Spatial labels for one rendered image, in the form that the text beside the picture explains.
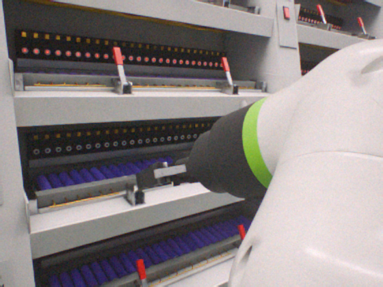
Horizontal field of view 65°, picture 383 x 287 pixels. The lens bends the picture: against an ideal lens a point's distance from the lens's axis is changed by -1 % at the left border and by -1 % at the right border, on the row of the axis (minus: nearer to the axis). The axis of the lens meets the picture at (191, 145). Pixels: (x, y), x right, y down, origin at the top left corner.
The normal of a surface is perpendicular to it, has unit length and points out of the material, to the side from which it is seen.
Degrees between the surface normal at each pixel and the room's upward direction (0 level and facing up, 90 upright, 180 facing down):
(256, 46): 90
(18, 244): 90
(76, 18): 90
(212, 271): 20
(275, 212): 43
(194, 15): 110
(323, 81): 52
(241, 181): 123
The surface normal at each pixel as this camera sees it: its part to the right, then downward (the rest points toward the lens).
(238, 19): 0.58, 0.30
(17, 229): 0.58, -0.04
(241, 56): -0.81, 0.10
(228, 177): -0.64, 0.51
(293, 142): -0.86, -0.50
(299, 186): -0.65, -0.68
